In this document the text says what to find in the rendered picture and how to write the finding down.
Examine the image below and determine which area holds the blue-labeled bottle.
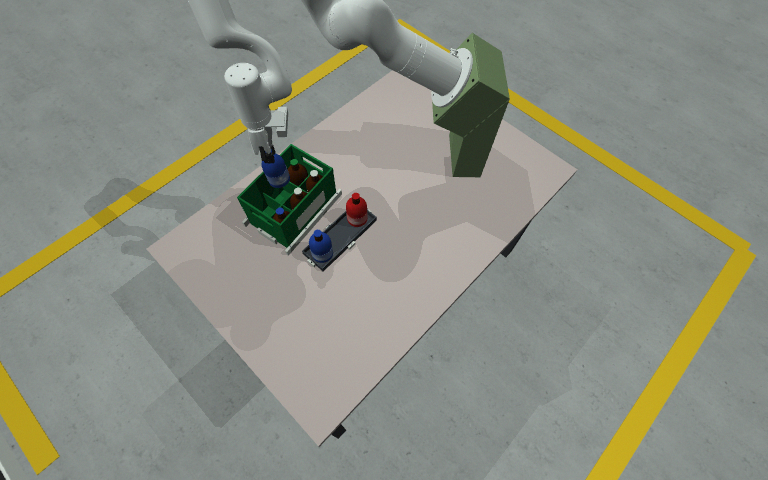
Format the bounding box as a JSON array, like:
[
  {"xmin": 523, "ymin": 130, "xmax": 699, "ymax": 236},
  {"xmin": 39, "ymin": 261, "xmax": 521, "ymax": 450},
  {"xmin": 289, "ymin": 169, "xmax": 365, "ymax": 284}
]
[
  {"xmin": 309, "ymin": 230, "xmax": 333, "ymax": 263},
  {"xmin": 261, "ymin": 150, "xmax": 290, "ymax": 188}
]

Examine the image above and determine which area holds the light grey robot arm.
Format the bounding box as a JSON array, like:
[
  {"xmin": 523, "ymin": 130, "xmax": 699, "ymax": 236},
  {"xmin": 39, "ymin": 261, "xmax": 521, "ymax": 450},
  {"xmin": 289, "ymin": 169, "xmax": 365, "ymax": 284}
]
[{"xmin": 188, "ymin": 0, "xmax": 473, "ymax": 137}]

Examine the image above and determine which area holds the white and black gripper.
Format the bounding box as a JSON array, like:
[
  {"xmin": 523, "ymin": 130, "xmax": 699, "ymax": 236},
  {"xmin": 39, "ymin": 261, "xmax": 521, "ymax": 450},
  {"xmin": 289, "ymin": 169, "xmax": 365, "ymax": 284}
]
[{"xmin": 248, "ymin": 127, "xmax": 275, "ymax": 163}]

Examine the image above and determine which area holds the brown bottle with blue cap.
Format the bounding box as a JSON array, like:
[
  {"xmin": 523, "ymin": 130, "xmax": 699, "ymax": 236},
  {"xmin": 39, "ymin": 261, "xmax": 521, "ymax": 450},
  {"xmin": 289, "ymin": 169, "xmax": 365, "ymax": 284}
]
[{"xmin": 273, "ymin": 207, "xmax": 290, "ymax": 223}]

